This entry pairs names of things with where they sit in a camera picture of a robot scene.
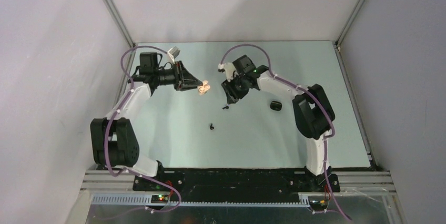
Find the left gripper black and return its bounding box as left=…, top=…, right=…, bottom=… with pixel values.
left=154, top=60, right=202, bottom=91

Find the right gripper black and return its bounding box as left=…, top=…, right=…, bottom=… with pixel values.
left=222, top=73, right=250, bottom=104

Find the beige earbud charging case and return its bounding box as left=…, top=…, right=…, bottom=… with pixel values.
left=197, top=80, right=211, bottom=95

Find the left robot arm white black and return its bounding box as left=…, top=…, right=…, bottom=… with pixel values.
left=90, top=47, right=210, bottom=191

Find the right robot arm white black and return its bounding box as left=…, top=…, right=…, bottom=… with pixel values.
left=218, top=55, right=336, bottom=191

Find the black earbud charging case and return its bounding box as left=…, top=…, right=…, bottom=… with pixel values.
left=270, top=100, right=282, bottom=111

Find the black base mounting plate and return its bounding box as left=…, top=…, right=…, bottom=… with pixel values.
left=133, top=168, right=340, bottom=203

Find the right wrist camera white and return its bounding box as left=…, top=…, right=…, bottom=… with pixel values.
left=218, top=63, right=238, bottom=82

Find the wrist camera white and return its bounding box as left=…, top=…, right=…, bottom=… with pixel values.
left=167, top=46, right=180, bottom=64
left=218, top=63, right=238, bottom=82

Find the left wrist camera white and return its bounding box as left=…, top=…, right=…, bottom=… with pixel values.
left=167, top=46, right=180, bottom=64

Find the white cable duct strip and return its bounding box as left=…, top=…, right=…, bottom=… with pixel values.
left=91, top=194, right=310, bottom=208

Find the aluminium frame rail front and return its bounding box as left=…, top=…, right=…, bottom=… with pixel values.
left=80, top=170, right=397, bottom=196

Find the left corner aluminium post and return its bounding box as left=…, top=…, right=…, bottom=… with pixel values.
left=103, top=0, right=135, bottom=47

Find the corner aluminium post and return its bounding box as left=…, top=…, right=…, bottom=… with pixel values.
left=334, top=0, right=366, bottom=47
left=103, top=0, right=135, bottom=47

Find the right corner aluminium post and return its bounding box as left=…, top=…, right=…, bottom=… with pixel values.
left=334, top=0, right=366, bottom=47

